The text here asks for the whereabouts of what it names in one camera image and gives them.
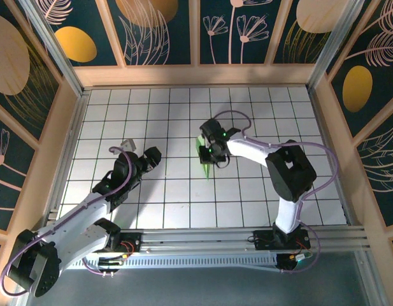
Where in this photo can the green paper sheet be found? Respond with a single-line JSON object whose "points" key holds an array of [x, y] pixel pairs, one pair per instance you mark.
{"points": [[206, 170]]}

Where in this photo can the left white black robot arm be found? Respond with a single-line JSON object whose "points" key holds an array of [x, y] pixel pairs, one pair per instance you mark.
{"points": [[72, 220]]}

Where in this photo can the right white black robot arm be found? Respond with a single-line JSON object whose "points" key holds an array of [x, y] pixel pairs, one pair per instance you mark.
{"points": [[291, 172]]}

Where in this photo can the black electronics module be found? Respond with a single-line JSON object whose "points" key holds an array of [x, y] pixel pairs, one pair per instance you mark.
{"points": [[108, 266], [285, 264]]}

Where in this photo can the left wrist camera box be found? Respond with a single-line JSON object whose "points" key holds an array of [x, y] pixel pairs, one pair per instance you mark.
{"points": [[128, 145]]}

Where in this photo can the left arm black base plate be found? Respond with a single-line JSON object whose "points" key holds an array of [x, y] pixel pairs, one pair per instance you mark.
{"points": [[134, 239]]}

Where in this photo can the long aluminium mounting rail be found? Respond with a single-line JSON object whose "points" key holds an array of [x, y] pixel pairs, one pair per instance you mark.
{"points": [[199, 242]]}

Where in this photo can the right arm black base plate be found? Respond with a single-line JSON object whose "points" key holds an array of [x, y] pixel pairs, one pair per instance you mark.
{"points": [[263, 240]]}

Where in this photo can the aluminium corner post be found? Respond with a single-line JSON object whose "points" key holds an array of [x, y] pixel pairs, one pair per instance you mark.
{"points": [[334, 48], [55, 48]]}

